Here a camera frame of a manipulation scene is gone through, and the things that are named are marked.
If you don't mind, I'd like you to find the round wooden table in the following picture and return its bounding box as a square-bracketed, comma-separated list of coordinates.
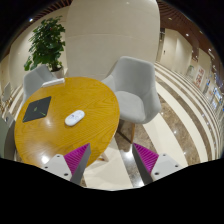
[14, 77, 120, 167]

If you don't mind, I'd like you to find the red white poster stand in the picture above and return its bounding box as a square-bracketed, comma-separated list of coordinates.
[195, 66, 205, 87]

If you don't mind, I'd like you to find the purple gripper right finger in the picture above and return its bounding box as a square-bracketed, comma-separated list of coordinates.
[132, 143, 182, 185]

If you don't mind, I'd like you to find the grey armchair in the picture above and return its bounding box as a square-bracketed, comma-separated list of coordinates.
[101, 55, 163, 144]
[22, 65, 56, 103]

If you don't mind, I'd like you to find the black square mouse pad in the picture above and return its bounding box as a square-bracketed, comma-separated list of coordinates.
[23, 97, 51, 122]

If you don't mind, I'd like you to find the white computer mouse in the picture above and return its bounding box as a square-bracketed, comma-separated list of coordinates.
[65, 110, 85, 126]

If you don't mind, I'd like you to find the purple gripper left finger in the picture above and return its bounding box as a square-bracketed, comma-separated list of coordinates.
[42, 144, 91, 185]

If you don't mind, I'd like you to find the grey armchair left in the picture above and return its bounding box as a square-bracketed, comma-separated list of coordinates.
[22, 65, 56, 103]

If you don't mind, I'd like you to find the white tissue box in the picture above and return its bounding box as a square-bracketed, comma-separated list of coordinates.
[42, 78, 65, 88]

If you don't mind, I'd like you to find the green potted plant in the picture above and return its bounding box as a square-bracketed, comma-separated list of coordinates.
[24, 16, 65, 72]

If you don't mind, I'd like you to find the grey armchair right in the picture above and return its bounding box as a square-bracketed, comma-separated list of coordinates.
[101, 55, 163, 144]

